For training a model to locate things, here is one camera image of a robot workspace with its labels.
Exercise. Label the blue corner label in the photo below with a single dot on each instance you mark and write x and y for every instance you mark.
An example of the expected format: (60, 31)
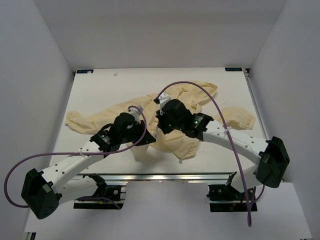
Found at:
(84, 71)
(233, 69)

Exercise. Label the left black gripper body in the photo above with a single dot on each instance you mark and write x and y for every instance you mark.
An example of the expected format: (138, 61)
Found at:
(135, 134)

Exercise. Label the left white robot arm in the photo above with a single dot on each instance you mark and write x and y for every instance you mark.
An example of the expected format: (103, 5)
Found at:
(45, 190)

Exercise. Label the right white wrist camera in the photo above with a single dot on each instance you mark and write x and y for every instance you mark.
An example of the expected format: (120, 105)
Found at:
(162, 98)

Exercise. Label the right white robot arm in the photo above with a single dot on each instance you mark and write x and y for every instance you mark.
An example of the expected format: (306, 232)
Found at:
(269, 157)

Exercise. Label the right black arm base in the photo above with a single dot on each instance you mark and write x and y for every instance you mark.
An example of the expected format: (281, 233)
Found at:
(223, 201)

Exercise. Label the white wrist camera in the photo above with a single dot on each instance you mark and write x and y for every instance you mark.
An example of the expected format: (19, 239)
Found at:
(162, 98)
(136, 112)

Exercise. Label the right blue corner label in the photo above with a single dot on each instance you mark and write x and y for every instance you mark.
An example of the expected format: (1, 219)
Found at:
(233, 69)

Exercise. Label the left blue corner label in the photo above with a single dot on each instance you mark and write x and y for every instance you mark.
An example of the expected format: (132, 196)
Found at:
(84, 71)

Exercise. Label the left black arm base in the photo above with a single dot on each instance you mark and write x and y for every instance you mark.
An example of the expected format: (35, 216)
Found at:
(109, 197)

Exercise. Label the cream yellow jacket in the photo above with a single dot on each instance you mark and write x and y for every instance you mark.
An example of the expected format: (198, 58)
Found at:
(193, 96)

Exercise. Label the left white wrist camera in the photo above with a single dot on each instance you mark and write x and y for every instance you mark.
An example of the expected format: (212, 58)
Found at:
(136, 112)

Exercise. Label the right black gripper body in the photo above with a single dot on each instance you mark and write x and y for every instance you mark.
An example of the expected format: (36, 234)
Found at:
(167, 124)

